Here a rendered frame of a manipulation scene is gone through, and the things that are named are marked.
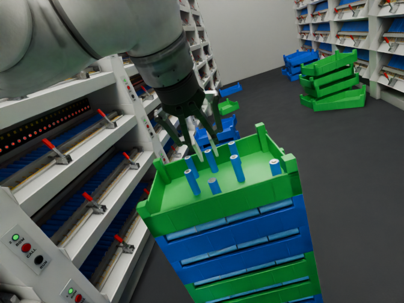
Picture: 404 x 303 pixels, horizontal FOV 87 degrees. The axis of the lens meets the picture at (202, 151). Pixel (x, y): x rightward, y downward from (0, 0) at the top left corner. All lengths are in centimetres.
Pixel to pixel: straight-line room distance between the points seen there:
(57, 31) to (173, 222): 34
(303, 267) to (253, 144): 30
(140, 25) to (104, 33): 4
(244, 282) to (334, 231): 43
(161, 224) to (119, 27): 33
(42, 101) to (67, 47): 46
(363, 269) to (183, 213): 58
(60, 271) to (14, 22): 57
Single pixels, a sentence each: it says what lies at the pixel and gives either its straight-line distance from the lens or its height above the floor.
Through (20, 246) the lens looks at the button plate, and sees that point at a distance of 65.
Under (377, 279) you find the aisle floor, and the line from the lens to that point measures 82.
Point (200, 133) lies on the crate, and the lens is 174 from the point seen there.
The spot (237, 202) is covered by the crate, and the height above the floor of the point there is 43.
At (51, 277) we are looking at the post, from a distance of 70.
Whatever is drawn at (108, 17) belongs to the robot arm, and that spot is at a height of 75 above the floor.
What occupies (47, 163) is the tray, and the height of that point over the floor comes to 55.
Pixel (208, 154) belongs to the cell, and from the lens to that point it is 53.
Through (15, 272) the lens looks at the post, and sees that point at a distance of 65.
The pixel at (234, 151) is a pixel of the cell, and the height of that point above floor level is 45.
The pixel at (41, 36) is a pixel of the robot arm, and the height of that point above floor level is 76.
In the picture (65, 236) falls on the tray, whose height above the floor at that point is 35.
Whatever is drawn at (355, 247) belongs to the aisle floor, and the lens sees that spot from 88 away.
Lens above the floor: 69
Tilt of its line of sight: 24 degrees down
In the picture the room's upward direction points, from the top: 22 degrees counter-clockwise
